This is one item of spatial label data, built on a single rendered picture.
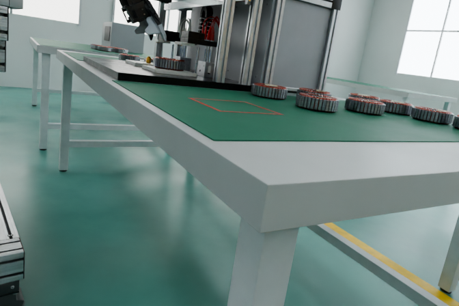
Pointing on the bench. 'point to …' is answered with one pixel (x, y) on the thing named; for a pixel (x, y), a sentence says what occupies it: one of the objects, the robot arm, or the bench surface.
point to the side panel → (300, 45)
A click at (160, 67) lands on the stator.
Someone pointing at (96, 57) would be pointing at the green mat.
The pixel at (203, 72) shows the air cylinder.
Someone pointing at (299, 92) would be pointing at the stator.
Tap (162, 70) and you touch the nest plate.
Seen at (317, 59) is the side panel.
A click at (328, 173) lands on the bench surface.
